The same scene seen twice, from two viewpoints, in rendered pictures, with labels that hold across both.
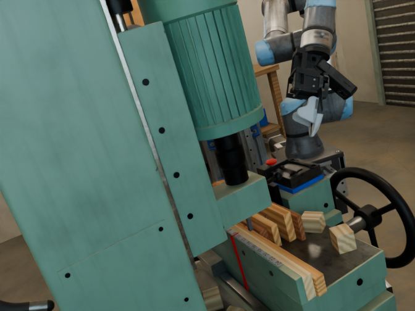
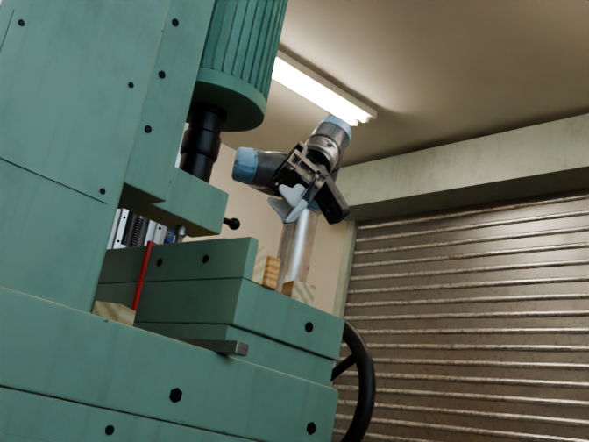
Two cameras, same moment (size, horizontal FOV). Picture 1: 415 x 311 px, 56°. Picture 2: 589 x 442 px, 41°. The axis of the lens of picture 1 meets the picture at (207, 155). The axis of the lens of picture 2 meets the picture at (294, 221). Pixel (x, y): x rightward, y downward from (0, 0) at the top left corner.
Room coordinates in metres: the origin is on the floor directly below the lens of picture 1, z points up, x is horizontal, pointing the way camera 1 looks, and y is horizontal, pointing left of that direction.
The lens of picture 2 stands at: (-0.36, 0.24, 0.69)
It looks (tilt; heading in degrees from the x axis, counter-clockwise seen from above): 17 degrees up; 337
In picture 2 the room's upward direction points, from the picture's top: 11 degrees clockwise
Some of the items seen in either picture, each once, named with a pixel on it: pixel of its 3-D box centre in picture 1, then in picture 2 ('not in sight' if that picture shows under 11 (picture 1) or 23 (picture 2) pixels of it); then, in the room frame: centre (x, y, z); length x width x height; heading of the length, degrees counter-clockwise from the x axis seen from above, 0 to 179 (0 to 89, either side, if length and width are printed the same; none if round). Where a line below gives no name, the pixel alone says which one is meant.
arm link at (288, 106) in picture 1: (298, 112); not in sight; (1.44, -0.38, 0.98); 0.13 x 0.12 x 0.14; 71
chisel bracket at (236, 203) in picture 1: (234, 203); (174, 205); (0.76, -0.03, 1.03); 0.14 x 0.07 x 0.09; 112
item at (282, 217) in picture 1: (266, 214); not in sight; (0.83, -0.10, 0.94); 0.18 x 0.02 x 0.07; 22
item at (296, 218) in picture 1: (269, 211); not in sight; (0.85, -0.11, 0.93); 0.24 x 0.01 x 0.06; 22
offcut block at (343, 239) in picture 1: (342, 238); (296, 298); (0.67, -0.22, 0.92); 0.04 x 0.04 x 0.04; 1
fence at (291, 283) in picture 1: (219, 232); (115, 267); (0.83, 0.02, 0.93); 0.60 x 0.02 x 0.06; 22
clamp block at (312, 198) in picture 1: (294, 197); not in sight; (0.92, -0.19, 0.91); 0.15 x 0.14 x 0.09; 22
